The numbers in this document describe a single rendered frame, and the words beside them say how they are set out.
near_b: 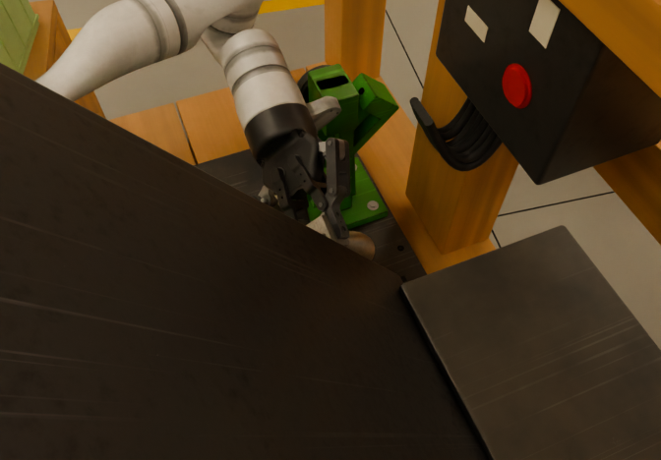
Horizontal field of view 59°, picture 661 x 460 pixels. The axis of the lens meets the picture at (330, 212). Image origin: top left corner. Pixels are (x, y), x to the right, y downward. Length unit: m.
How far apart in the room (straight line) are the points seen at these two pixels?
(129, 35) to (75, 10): 2.54
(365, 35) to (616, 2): 0.85
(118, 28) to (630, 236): 1.94
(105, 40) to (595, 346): 0.53
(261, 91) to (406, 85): 1.95
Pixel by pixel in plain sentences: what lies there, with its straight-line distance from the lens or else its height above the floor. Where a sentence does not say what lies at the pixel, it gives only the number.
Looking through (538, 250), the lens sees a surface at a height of 1.24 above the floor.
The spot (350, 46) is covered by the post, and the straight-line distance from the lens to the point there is 1.17.
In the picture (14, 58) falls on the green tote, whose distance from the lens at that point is 1.54.
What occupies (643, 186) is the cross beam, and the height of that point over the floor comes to 1.23.
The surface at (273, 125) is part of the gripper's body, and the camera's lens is 0.61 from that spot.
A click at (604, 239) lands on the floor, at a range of 2.24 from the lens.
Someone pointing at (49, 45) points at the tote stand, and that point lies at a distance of 1.63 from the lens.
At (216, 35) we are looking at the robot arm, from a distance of 0.73.
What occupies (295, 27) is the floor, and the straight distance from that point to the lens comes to 2.84.
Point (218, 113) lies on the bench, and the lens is 1.19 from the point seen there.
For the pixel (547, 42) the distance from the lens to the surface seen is 0.43.
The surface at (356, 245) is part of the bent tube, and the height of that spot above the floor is 1.19.
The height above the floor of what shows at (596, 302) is 1.24.
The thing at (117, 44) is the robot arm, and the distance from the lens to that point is 0.64.
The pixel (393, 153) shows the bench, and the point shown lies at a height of 0.88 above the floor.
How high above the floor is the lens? 1.71
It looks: 55 degrees down
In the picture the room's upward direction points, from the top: straight up
